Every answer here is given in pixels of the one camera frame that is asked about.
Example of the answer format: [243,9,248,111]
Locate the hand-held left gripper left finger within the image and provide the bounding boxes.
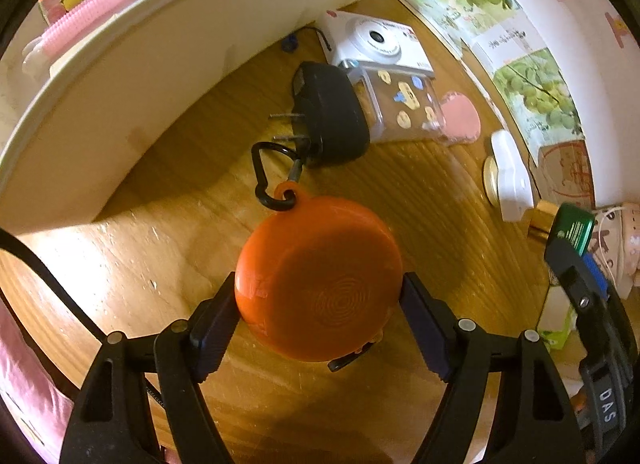
[59,271,242,464]

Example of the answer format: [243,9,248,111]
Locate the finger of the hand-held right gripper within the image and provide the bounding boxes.
[584,253,610,303]
[544,239,609,331]

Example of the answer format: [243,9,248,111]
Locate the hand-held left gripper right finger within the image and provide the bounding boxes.
[399,271,586,464]

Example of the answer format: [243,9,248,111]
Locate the dark green bottle gold cap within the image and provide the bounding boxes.
[522,199,597,258]

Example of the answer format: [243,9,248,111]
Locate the white plastic bottle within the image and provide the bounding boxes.
[482,129,535,223]

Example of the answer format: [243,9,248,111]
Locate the orange round speaker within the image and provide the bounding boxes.
[234,141,405,371]

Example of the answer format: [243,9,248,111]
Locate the pink round compact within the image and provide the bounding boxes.
[434,90,482,146]

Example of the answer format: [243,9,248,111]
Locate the clear case with yellow stickers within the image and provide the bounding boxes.
[345,64,447,144]

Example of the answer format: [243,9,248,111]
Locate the black charger adapter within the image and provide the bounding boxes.
[270,62,372,169]

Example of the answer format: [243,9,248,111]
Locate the white plastic tray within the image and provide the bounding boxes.
[0,0,421,236]

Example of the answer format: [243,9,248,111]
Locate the white instant camera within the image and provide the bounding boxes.
[282,8,436,81]

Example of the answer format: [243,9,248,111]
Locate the pink ridged comb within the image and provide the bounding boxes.
[21,0,135,78]

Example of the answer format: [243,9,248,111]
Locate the green tissue pack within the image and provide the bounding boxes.
[537,284,579,350]

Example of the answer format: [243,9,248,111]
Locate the printed fabric bag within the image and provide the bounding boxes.
[590,201,640,301]

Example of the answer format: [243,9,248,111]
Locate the brown paper drawing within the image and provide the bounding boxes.
[527,139,599,211]

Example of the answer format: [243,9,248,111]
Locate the row of grape print cards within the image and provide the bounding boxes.
[380,0,587,146]

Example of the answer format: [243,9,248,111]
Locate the black braided cable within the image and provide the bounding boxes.
[0,228,109,345]

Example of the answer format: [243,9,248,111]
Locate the yellow figure wall sticker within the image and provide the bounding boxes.
[605,12,634,50]

